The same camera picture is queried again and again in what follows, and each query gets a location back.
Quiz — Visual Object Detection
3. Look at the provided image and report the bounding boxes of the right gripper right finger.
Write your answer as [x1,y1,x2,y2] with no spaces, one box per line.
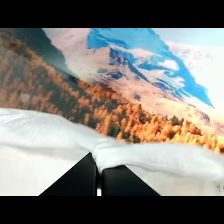
[101,164,162,197]

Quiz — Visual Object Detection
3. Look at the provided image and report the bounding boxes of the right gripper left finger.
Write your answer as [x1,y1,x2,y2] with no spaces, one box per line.
[39,152,98,197]

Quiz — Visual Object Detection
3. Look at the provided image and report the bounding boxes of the white shirt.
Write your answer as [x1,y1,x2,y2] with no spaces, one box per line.
[0,107,224,197]

